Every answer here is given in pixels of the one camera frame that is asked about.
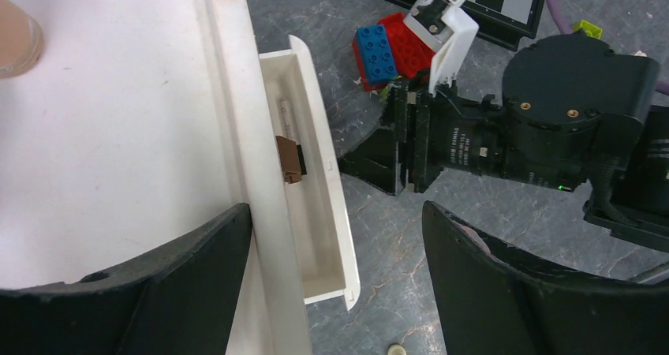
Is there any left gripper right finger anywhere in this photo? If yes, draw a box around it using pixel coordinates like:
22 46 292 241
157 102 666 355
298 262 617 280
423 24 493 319
421 201 668 354

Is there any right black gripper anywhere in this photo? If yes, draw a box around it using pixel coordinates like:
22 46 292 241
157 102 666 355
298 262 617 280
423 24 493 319
338 78 585 195

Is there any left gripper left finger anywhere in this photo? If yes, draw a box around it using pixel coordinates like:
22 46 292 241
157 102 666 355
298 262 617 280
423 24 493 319
1 204 252 354

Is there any white drawer organizer box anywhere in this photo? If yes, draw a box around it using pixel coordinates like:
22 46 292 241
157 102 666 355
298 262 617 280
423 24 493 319
1 0 361 354

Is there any concealer tube grey cap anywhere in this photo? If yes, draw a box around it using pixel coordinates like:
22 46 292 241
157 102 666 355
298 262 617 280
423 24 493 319
1 0 44 79

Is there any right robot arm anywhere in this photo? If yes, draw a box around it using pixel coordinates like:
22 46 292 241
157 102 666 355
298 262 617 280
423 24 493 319
338 33 668 252

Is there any blue red lego stack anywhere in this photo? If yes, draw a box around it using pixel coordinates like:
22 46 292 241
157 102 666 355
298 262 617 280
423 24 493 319
352 24 398 92

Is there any small cream chess pawn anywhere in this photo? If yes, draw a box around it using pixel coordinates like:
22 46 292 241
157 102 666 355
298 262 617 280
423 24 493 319
387 343 407 355

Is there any red lego arch piece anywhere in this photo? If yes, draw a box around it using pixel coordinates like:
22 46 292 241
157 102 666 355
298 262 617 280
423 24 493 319
378 13 435 77

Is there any green lego brick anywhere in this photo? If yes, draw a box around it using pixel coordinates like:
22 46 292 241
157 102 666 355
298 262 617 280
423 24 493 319
572 20 603 39

